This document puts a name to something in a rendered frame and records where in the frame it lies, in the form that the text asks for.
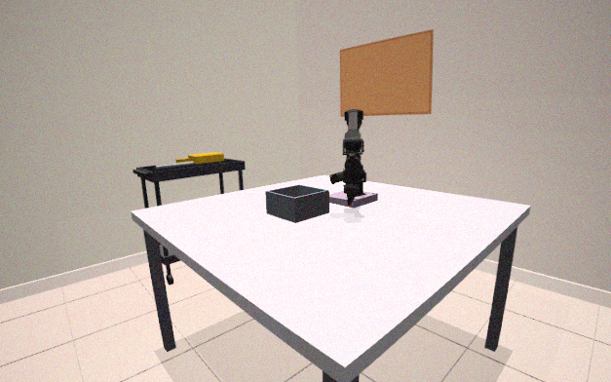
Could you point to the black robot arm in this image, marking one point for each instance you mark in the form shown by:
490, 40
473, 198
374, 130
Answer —
353, 143

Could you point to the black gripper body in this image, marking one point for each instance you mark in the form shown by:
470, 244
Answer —
350, 185

